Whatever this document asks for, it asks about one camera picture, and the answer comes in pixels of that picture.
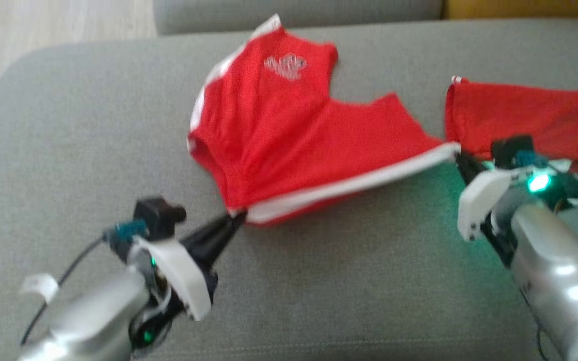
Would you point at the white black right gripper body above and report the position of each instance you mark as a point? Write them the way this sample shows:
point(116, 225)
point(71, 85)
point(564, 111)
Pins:
point(484, 198)

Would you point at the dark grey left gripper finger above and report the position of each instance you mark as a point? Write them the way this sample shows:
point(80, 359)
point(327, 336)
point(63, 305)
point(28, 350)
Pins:
point(213, 238)

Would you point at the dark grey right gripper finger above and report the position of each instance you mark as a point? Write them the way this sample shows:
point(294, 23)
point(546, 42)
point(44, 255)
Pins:
point(472, 170)

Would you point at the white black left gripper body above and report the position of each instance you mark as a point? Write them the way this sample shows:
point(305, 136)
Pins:
point(183, 273)

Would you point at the red garment with white waistband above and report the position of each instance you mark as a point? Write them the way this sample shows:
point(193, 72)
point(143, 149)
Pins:
point(520, 115)

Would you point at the red shorts with number print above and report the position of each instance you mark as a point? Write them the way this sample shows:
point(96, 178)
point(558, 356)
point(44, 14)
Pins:
point(279, 135)

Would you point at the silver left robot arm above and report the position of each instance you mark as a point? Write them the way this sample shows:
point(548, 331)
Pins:
point(88, 316)

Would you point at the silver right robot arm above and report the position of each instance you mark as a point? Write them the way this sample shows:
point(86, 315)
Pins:
point(560, 281)

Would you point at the large yellow sofa back cushion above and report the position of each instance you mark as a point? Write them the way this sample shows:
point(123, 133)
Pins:
point(520, 7)

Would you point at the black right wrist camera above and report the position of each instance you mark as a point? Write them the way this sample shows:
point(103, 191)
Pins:
point(507, 150)

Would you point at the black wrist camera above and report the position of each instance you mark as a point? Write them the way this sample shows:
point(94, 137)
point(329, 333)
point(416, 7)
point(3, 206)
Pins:
point(156, 218)
point(507, 150)

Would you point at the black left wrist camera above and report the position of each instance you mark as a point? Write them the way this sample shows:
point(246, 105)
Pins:
point(156, 218)

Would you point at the blue right camera connector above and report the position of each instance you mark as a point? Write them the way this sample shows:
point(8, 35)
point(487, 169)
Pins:
point(532, 159)

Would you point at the blue camera connector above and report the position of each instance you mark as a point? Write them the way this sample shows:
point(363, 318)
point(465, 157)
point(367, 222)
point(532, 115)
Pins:
point(126, 233)
point(532, 159)

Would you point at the blue left camera connector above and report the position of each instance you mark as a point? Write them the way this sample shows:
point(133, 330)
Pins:
point(126, 233)

